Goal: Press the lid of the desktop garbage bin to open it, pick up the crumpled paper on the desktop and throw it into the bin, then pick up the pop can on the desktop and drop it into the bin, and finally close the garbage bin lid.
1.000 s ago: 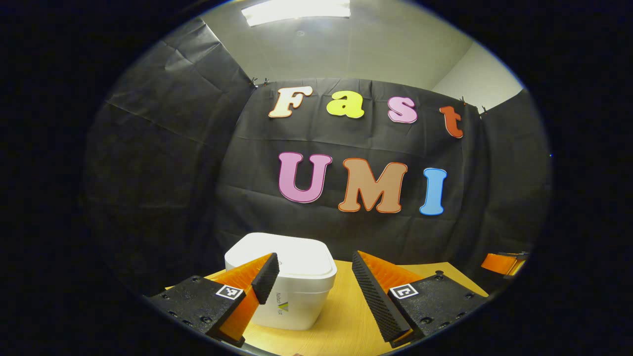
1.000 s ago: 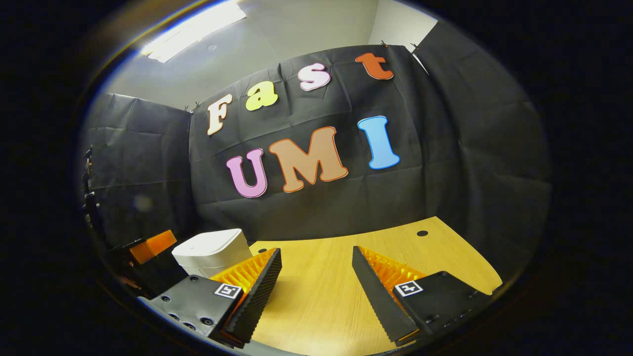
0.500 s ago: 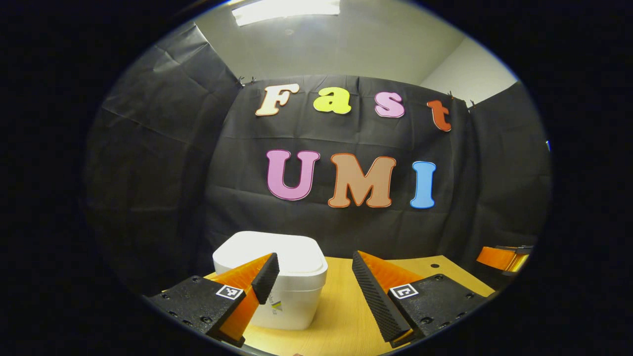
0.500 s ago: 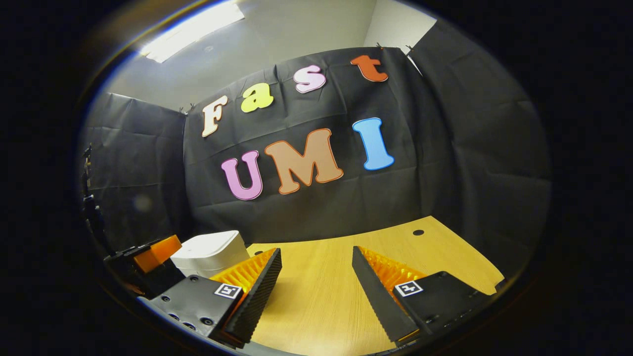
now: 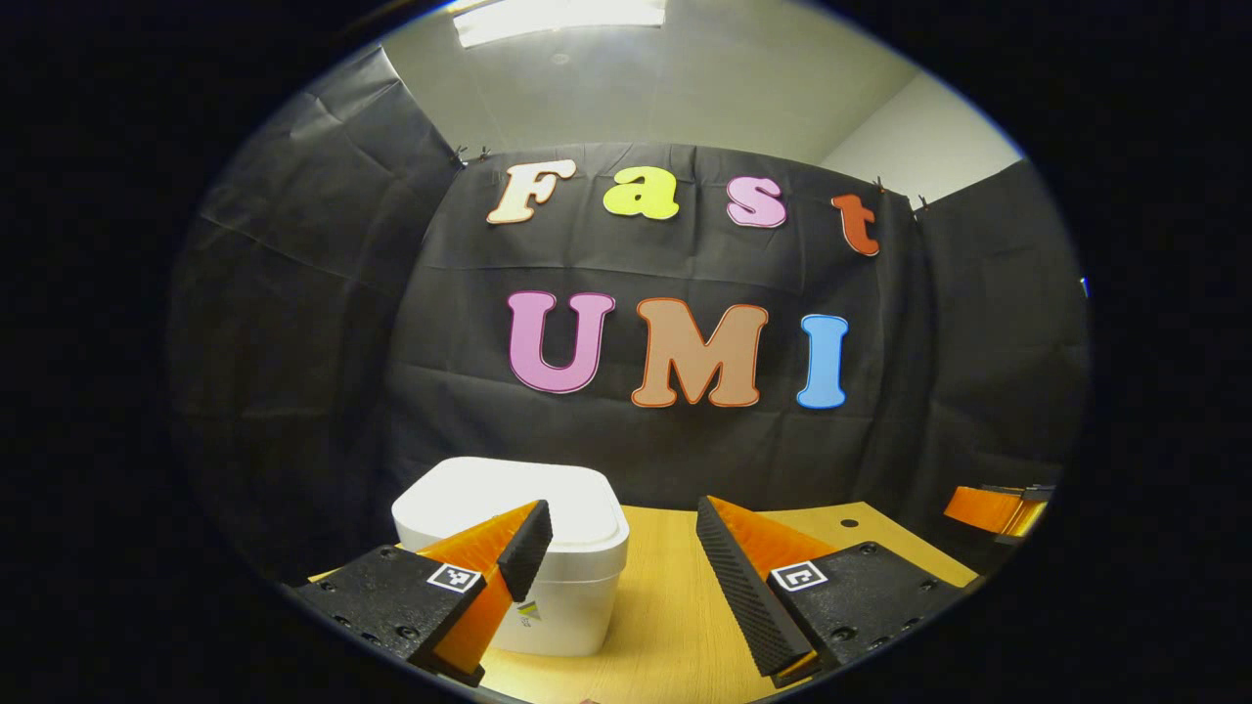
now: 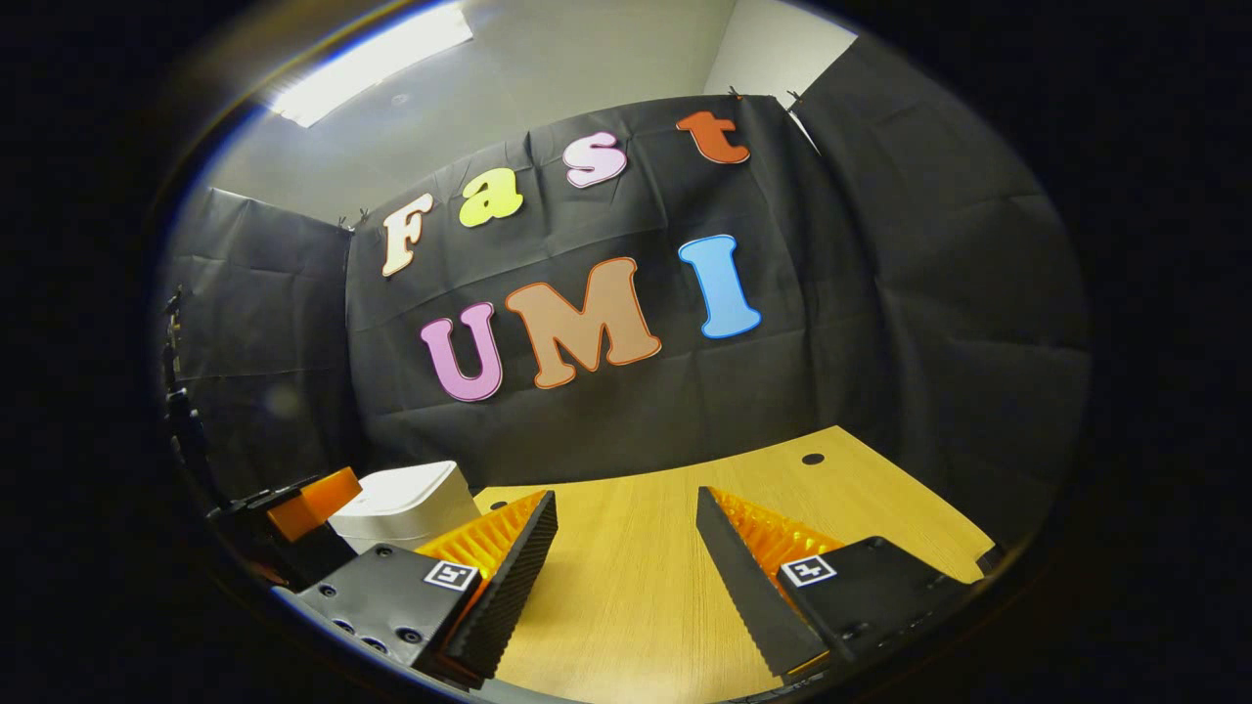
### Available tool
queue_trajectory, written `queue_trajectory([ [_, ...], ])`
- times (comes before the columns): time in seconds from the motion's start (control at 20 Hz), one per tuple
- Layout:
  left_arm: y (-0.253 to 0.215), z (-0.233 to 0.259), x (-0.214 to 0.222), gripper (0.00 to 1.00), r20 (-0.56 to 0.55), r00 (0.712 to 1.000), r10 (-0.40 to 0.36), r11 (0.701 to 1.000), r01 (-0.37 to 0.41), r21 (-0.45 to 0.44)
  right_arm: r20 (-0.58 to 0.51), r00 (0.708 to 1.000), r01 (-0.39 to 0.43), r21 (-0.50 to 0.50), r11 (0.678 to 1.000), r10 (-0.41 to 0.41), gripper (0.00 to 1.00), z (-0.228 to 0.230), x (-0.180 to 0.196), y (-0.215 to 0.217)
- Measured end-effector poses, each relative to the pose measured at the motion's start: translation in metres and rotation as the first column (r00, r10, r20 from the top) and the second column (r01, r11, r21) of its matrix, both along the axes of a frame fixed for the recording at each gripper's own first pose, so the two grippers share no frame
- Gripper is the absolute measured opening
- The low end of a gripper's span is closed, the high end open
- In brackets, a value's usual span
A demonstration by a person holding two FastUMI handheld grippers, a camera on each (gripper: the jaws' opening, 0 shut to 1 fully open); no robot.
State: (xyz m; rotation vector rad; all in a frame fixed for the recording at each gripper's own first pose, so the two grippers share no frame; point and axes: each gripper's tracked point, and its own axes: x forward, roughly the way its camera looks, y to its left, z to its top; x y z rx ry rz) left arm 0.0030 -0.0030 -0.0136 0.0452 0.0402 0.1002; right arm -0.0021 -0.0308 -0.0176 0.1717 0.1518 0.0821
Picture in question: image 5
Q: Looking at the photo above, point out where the wooden desktop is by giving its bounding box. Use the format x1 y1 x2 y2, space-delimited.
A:
313 502 979 704

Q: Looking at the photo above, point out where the black backdrop cloth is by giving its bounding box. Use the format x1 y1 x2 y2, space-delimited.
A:
166 44 1092 588

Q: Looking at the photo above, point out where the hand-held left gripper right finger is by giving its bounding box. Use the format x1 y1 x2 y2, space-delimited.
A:
695 495 979 687

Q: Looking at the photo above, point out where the white desktop garbage bin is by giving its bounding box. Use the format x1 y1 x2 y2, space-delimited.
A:
391 457 630 658

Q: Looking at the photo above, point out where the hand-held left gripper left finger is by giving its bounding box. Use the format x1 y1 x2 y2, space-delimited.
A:
293 500 554 687

